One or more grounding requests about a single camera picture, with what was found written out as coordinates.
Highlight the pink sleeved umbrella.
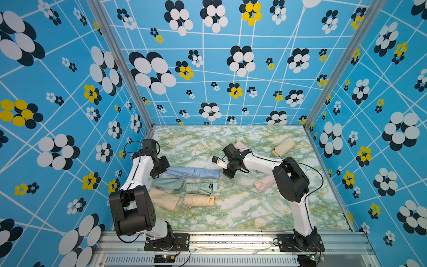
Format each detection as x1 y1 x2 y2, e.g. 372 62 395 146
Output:
234 141 249 151
254 176 276 193

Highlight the mint green umbrella sleeve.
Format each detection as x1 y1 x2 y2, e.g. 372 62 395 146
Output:
152 178 186 192

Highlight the beige umbrella sleeve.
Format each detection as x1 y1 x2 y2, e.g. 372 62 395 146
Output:
149 188 181 211

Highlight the blue sleeved umbrella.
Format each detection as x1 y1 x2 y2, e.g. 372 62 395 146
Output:
165 168 187 178

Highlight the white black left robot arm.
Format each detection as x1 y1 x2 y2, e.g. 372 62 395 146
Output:
109 139 174 249

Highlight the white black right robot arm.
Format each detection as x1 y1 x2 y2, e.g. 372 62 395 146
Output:
212 144 321 251

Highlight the beige sleeved umbrella far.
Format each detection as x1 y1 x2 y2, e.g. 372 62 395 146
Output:
271 139 296 158

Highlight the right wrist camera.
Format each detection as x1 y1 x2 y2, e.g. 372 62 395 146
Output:
212 156 228 169

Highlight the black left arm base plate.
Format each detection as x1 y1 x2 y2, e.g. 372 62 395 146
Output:
144 233 190 253

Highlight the aluminium front rail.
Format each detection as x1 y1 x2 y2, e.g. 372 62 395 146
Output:
90 230 380 267

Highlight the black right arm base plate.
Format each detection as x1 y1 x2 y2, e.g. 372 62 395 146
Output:
274 231 325 253

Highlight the aluminium corner post left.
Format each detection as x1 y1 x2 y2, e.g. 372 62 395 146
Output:
87 0 153 135

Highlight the aluminium corner post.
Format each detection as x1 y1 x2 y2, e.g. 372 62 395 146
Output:
304 0 387 132
87 0 153 135

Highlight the aluminium corner post right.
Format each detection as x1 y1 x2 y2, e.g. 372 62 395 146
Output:
304 0 387 132

